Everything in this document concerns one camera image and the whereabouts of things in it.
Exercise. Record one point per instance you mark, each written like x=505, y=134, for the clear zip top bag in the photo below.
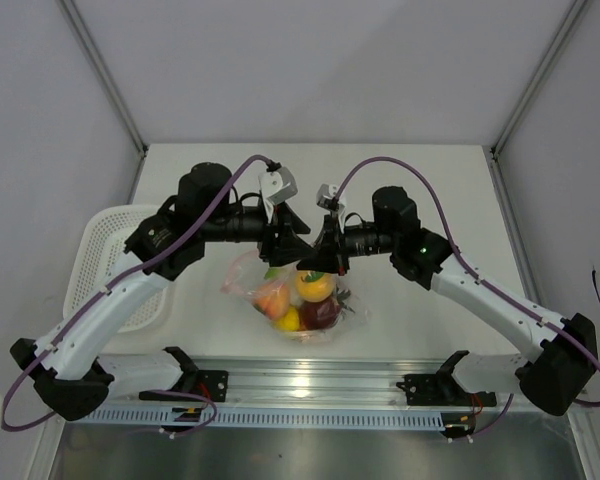
x=246, y=274

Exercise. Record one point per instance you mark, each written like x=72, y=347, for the pink orange toy peach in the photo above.
x=273, y=300

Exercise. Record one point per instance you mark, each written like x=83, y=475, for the white perforated plastic basket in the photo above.
x=101, y=245

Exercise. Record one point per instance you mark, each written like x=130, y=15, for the aluminium mounting rail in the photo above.
x=311, y=383

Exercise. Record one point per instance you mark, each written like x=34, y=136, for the right aluminium frame post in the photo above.
x=552, y=53

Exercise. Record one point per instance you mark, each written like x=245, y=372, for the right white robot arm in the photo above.
x=555, y=356

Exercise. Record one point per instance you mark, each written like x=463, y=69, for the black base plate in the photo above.
x=212, y=384
x=440, y=390

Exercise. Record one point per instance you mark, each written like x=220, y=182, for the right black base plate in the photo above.
x=440, y=390

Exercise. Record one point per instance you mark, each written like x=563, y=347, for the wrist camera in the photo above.
x=328, y=198
x=277, y=185

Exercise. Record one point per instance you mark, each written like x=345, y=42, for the white green toy cabbage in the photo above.
x=274, y=272

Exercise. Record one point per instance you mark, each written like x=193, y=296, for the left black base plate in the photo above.
x=212, y=384

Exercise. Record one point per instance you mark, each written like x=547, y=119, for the white slotted cable duct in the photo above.
x=389, y=420

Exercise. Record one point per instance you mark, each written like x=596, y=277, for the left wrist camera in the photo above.
x=277, y=185

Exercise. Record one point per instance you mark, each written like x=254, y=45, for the aluminium frame post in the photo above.
x=98, y=64
x=552, y=53

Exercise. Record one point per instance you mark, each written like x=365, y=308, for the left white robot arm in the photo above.
x=70, y=373

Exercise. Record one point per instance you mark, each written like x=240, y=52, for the yellow toy pear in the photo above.
x=289, y=322

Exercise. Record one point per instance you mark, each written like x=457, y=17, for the left aluminium frame post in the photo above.
x=98, y=64

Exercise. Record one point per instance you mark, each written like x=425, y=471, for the red toy apple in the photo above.
x=319, y=315

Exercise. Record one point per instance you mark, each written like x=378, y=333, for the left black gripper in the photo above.
x=289, y=246

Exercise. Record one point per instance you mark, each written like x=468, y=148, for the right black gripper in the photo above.
x=331, y=257

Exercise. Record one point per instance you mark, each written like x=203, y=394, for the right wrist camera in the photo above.
x=328, y=198

